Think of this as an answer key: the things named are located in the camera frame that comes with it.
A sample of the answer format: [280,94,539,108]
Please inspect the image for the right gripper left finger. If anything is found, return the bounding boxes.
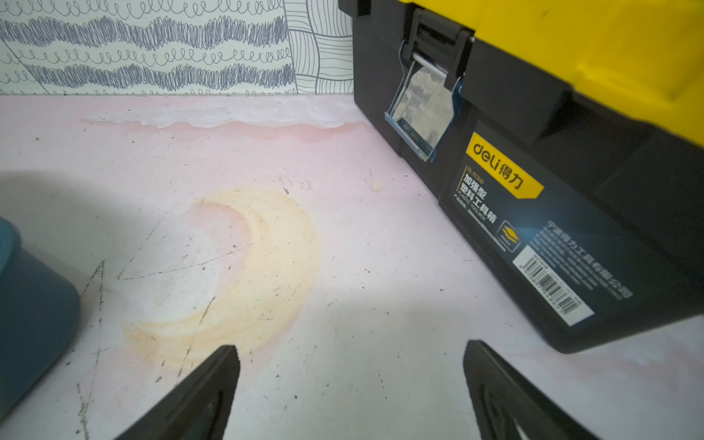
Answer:
[119,345,240,439]

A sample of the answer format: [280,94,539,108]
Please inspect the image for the teal plastic storage box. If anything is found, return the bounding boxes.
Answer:
[1,218,81,416]

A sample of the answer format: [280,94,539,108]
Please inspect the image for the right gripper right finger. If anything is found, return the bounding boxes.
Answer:
[463,340,597,440]

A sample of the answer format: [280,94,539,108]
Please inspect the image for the yellow black toolbox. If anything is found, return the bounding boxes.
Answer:
[338,1,703,354]

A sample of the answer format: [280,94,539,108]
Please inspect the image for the pink floral table mat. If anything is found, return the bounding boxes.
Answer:
[1,95,703,439]

